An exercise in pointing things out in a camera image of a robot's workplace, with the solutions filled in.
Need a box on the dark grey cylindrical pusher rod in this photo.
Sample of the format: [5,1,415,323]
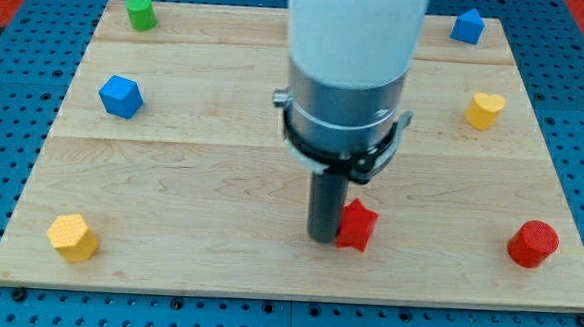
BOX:
[307,173,348,243]

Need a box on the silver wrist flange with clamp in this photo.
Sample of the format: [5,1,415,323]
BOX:
[273,62,414,184]

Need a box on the red star block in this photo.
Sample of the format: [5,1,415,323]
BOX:
[336,199,379,252]

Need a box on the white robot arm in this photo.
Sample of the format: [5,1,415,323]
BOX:
[272,0,430,243]

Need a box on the yellow heart block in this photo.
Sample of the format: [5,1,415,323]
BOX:
[464,92,507,131]

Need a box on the blue pentagon block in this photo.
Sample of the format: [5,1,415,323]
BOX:
[450,9,486,45]

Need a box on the wooden board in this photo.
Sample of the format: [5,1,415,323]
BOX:
[0,0,584,313]

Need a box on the red cylinder block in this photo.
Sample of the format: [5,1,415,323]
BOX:
[507,220,560,268]

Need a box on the blue cube block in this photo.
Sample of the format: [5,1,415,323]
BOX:
[98,75,143,119]

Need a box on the green cylinder block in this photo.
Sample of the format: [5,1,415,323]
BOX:
[125,0,157,32]

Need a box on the yellow hexagon block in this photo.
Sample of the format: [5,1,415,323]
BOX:
[46,214,100,263]

